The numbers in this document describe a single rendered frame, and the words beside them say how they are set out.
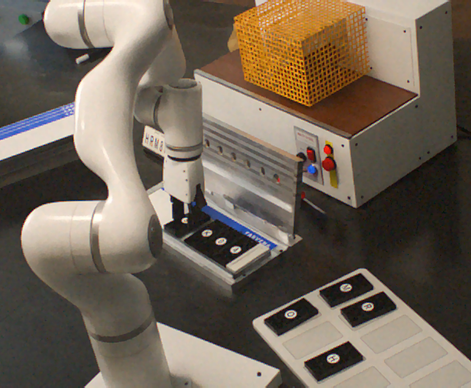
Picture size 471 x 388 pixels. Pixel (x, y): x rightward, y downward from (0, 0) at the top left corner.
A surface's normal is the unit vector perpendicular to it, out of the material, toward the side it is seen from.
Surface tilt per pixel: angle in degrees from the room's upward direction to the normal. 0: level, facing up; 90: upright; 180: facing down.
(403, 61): 90
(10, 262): 0
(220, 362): 0
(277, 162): 75
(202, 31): 0
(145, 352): 90
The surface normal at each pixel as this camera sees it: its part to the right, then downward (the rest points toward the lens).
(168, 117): -0.59, 0.35
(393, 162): 0.63, 0.34
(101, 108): 0.07, -0.24
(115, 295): 0.18, -0.55
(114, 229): -0.19, -0.18
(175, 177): -0.78, 0.29
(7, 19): -0.58, 0.53
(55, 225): -0.25, -0.40
